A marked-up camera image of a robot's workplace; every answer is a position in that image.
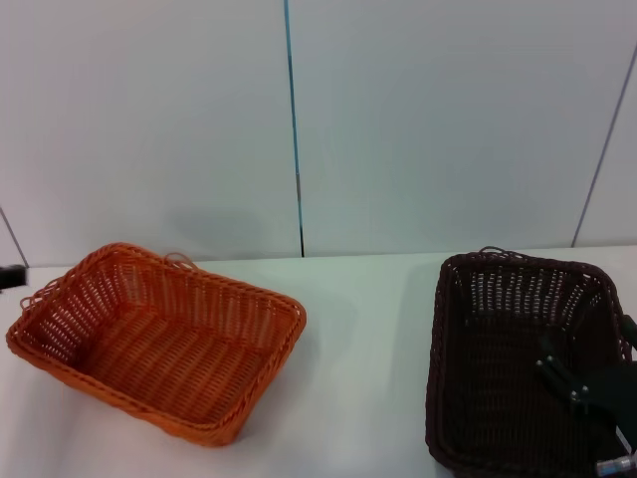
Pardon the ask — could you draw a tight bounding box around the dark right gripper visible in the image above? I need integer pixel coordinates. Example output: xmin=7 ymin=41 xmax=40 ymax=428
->
xmin=533 ymin=314 xmax=637 ymax=464

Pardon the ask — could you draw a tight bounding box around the dark brown woven basket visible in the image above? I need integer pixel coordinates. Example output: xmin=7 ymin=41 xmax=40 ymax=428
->
xmin=424 ymin=245 xmax=637 ymax=478

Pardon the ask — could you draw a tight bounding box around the orange woven plastic basket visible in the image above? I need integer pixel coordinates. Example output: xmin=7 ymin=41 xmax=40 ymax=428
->
xmin=4 ymin=242 xmax=308 ymax=448

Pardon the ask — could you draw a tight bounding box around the silver cable connector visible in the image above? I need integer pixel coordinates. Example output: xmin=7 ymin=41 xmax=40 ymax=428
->
xmin=594 ymin=456 xmax=637 ymax=478

